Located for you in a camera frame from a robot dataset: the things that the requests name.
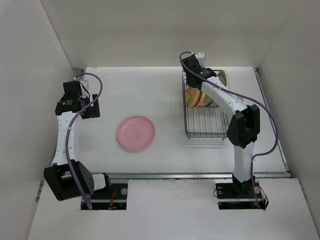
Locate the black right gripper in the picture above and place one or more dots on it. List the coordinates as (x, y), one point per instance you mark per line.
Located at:
(203, 68)

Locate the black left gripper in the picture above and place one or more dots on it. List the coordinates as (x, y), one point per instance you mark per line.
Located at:
(92, 112)

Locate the yellow plastic plate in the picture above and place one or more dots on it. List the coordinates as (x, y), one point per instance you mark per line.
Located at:
(192, 95)

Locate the white plate green lettered rim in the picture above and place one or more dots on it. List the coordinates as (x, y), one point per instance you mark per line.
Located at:
(215, 103)

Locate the pink plastic plate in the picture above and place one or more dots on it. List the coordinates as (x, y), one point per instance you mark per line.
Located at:
(136, 133)

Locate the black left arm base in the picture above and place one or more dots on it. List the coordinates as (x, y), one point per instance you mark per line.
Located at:
(111, 200)

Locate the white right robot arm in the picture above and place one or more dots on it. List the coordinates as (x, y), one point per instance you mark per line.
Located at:
(244, 119)

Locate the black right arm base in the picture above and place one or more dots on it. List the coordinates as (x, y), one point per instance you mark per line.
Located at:
(233, 195)

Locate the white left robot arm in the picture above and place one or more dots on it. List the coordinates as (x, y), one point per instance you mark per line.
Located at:
(66, 171)

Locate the cream plate in rack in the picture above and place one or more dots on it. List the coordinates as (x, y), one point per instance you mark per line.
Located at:
(224, 78)

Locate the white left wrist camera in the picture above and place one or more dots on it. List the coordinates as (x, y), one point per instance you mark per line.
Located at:
(84, 85)

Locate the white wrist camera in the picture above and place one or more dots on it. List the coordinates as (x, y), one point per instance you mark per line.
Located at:
(84, 85)
(200, 58)

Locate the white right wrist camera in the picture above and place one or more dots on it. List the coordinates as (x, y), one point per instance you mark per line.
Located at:
(200, 58)

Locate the wire dish rack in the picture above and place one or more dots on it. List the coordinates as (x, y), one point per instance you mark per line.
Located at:
(203, 122)

